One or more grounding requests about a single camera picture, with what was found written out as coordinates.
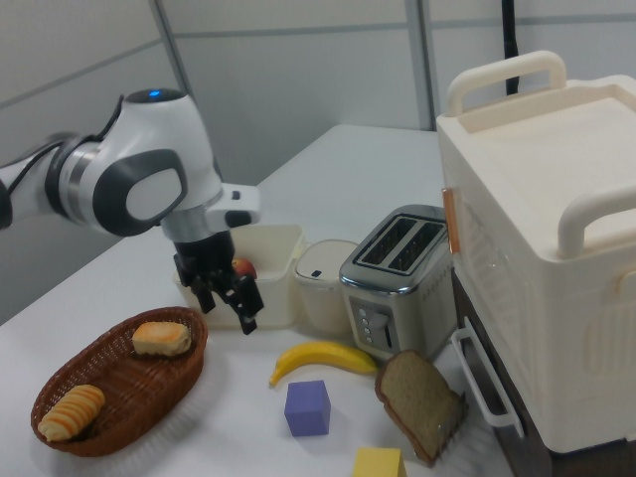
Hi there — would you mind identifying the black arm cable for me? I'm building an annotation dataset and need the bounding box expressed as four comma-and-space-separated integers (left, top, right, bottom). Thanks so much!
0, 93, 125, 201

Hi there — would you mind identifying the small cream lidded bin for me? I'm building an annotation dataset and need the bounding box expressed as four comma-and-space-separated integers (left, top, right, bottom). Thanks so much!
293, 238, 360, 334

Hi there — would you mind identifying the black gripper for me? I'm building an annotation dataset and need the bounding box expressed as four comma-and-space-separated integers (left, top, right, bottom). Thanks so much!
172, 233, 265, 337

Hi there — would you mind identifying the purple cube block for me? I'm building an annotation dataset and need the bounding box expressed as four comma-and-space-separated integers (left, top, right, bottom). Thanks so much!
283, 380, 332, 438

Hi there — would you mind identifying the open cream plastic container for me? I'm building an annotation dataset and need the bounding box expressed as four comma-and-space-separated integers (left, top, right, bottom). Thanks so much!
172, 224, 306, 331

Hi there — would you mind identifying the white drawer handle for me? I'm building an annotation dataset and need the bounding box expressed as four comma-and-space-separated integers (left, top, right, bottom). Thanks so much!
450, 327, 526, 439

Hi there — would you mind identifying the red apple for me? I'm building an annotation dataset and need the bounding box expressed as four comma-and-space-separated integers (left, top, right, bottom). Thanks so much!
230, 256, 258, 280

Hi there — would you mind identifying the black pole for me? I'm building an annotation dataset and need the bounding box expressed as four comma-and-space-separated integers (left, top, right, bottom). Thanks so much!
499, 0, 524, 96

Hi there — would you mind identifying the silver two-slot toaster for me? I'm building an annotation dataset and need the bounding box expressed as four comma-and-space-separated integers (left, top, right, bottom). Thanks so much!
339, 204, 457, 363

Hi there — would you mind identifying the striped long bread roll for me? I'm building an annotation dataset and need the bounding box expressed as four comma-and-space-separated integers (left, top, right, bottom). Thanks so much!
38, 384, 107, 443

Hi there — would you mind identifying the yellow banana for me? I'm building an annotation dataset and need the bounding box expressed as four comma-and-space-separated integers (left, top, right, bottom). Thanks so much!
268, 341, 380, 388

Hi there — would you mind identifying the brown oval wicker basket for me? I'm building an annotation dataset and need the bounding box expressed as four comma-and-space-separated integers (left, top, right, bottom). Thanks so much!
30, 306, 210, 458

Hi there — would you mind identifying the yellow cube block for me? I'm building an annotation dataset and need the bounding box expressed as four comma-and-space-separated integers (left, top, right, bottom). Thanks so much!
352, 446, 407, 477

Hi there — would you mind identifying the square golden bread roll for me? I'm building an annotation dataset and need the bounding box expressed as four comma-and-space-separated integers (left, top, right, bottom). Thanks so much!
131, 321, 193, 359

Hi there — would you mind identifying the large cream box with handles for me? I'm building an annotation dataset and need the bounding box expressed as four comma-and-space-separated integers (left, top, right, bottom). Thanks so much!
435, 49, 636, 455

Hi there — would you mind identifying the copper latch strip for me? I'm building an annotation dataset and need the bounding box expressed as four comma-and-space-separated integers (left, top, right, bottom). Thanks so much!
440, 187, 461, 256

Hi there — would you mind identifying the brown bread slice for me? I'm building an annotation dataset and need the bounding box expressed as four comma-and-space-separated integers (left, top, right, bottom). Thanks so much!
374, 348, 464, 467

